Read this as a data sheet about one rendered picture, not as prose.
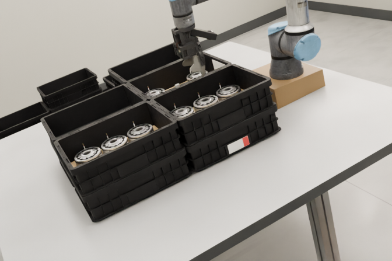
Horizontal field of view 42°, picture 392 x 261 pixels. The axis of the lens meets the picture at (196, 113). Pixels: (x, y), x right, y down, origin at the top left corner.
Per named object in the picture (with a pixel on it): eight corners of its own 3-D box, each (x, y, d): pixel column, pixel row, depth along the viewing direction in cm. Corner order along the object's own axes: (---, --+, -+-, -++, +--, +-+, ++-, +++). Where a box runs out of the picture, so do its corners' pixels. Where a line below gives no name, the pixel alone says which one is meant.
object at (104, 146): (120, 134, 200) (119, 132, 200) (131, 141, 192) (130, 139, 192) (97, 145, 196) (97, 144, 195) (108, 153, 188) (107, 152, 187)
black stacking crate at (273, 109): (245, 111, 226) (238, 86, 221) (284, 131, 200) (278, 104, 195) (164, 148, 213) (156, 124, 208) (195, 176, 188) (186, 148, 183)
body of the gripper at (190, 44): (175, 56, 194) (168, 27, 188) (195, 48, 197) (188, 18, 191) (184, 62, 188) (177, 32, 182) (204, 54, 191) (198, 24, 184)
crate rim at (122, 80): (178, 45, 269) (177, 41, 268) (203, 55, 243) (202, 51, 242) (108, 73, 257) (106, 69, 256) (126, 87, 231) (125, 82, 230)
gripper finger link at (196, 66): (192, 81, 194) (185, 58, 191) (205, 75, 196) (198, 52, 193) (195, 82, 192) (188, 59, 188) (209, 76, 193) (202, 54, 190)
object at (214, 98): (210, 94, 212) (210, 92, 212) (222, 100, 203) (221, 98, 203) (189, 103, 209) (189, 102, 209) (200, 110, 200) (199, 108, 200)
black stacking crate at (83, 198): (164, 148, 213) (156, 124, 208) (195, 176, 188) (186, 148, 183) (74, 191, 201) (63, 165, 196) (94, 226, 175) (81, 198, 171)
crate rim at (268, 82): (234, 68, 217) (233, 62, 216) (273, 84, 191) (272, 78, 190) (150, 105, 205) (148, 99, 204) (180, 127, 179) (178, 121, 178)
